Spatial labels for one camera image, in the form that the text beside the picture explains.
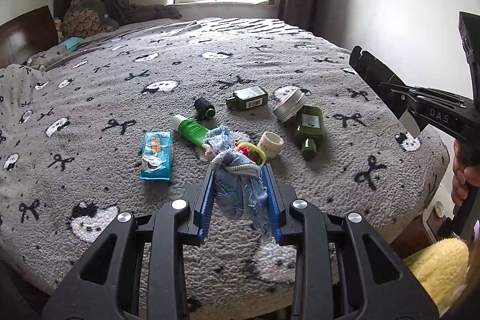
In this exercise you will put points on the grey dotted quilt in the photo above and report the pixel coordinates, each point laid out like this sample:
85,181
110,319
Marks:
15,87

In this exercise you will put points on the small dark green bottle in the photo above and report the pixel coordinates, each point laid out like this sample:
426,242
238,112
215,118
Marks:
248,97

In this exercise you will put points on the brown wooden headboard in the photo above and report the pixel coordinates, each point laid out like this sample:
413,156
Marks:
26,37

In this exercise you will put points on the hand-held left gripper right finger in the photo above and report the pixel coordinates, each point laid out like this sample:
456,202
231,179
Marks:
273,215

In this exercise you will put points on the white appliance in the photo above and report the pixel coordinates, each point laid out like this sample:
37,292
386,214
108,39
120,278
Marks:
437,218

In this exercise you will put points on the round metal tin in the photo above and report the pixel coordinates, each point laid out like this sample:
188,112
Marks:
289,105

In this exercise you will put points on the person's right hand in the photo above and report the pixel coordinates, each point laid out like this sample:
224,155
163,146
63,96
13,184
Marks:
458,177

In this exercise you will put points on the teal cloth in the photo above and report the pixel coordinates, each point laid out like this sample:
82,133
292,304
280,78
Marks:
73,43

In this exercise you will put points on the brown patterned pillow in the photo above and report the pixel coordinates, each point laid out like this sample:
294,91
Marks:
86,18

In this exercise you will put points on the frayed blue denim cloth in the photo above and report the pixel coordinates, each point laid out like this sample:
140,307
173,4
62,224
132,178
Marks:
232,185

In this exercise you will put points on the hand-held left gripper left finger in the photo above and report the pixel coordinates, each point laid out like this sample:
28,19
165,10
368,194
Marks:
204,215

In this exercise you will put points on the green squeeze tube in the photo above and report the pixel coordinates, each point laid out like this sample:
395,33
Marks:
191,128

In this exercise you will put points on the blue wet wipes packet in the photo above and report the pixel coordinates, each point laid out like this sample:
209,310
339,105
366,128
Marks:
156,155

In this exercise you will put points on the grey bow print blanket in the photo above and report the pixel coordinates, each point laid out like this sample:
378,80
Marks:
112,98

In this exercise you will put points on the brown wooden cabinet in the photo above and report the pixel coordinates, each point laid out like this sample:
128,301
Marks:
408,239

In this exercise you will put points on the large dark green bottle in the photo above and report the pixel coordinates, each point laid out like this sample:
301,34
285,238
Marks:
309,128

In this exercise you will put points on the yellow fluffy robe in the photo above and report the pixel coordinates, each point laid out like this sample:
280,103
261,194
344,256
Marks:
438,267

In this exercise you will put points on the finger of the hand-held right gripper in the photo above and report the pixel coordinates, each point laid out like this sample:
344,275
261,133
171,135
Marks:
371,70
411,123

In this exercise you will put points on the small white cup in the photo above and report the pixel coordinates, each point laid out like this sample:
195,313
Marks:
270,144

